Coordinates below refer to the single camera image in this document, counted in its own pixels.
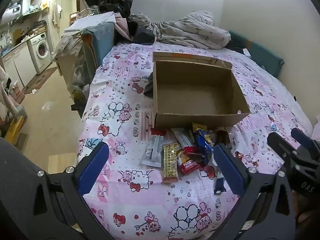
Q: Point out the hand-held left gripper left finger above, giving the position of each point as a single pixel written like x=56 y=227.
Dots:
x=93 y=170

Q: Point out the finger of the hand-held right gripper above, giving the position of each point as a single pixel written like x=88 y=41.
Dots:
x=280 y=142
x=303 y=137

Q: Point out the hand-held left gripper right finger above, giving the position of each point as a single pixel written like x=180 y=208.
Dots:
x=228 y=170

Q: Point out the dark brown snack packet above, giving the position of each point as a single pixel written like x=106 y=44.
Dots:
x=222 y=137

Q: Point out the blue snack packet yellow end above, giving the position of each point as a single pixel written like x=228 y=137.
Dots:
x=203 y=141

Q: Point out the white snack bar packet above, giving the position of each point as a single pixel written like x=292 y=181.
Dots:
x=183 y=138

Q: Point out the silver snack packet red end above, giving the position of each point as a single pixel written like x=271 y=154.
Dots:
x=151 y=152

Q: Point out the person's right hand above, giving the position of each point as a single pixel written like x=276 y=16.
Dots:
x=305 y=212

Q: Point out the dark blue snack packet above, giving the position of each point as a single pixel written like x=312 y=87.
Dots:
x=220 y=183

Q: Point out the yellow wafer packet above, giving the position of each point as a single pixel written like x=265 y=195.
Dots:
x=170 y=163

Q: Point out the pink cartoon printed bedsheet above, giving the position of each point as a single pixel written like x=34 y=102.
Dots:
x=130 y=110

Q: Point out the teal mattress pad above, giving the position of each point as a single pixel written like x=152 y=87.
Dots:
x=262 y=52

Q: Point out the small white object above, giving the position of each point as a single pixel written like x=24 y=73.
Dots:
x=247 y=53

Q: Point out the dark grey cloth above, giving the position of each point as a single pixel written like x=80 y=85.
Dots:
x=149 y=85

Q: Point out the brown floor rug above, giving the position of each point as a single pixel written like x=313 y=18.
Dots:
x=41 y=80

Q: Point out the clear plastic bag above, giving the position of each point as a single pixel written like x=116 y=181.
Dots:
x=68 y=50

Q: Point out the white kitchen cabinets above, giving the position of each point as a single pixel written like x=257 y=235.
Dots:
x=18 y=65

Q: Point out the white washing machine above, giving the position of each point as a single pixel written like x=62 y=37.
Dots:
x=40 y=51

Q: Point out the crumpled grey patterned quilt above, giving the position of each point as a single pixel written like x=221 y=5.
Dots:
x=190 y=31

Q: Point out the black cloth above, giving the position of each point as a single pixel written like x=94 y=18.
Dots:
x=142 y=33

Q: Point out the pink cloth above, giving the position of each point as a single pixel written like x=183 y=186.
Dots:
x=122 y=27

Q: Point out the white paper sheets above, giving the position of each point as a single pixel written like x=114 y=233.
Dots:
x=87 y=21

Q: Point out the white hanging towel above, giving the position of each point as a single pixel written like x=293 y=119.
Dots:
x=56 y=15

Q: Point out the white water heater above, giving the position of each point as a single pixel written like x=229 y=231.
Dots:
x=13 y=10

